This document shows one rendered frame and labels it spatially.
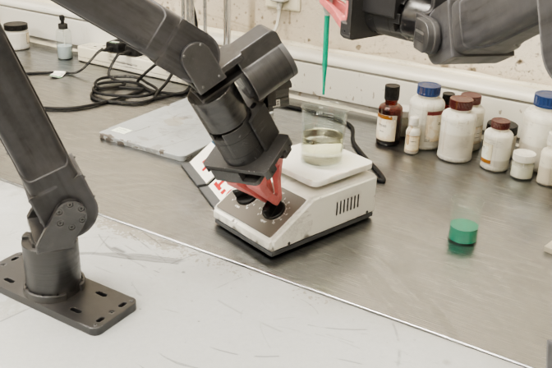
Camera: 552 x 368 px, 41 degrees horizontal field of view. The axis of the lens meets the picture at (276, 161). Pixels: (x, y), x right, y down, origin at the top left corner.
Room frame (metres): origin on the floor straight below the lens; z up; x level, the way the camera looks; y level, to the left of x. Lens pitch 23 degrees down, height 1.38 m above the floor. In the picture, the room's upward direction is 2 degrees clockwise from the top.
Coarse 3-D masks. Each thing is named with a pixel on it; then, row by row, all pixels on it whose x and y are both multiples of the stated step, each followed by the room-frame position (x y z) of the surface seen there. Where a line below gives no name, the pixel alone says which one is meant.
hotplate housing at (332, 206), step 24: (312, 192) 0.89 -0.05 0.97; (336, 192) 0.90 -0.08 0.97; (360, 192) 0.93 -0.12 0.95; (216, 216) 0.91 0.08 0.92; (312, 216) 0.87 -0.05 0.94; (336, 216) 0.90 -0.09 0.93; (360, 216) 0.94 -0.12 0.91; (264, 240) 0.84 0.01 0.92; (288, 240) 0.84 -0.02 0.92; (312, 240) 0.88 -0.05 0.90
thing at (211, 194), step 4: (200, 188) 1.03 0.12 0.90; (204, 188) 1.03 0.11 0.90; (208, 188) 1.03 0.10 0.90; (212, 188) 1.03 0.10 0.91; (204, 192) 1.02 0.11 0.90; (208, 192) 1.02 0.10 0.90; (212, 192) 1.02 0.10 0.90; (216, 192) 1.01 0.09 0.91; (208, 196) 1.00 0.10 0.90; (212, 196) 1.00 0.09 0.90; (216, 196) 1.00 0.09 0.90; (220, 196) 1.00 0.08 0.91; (212, 200) 0.99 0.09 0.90; (216, 200) 0.99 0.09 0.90; (212, 204) 0.98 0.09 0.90; (216, 204) 0.98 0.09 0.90
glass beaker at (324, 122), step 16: (304, 112) 0.94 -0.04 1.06; (320, 112) 0.98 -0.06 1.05; (336, 112) 0.98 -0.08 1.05; (304, 128) 0.94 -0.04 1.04; (320, 128) 0.92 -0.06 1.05; (336, 128) 0.93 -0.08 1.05; (304, 144) 0.94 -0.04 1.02; (320, 144) 0.92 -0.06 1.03; (336, 144) 0.93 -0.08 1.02; (304, 160) 0.94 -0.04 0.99; (320, 160) 0.92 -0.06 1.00; (336, 160) 0.93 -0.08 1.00
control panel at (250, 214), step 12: (288, 192) 0.90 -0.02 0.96; (228, 204) 0.91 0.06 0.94; (252, 204) 0.90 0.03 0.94; (264, 204) 0.89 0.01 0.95; (288, 204) 0.88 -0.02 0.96; (300, 204) 0.87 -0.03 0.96; (240, 216) 0.88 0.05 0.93; (252, 216) 0.88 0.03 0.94; (288, 216) 0.86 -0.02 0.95; (264, 228) 0.85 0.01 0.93; (276, 228) 0.84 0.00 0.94
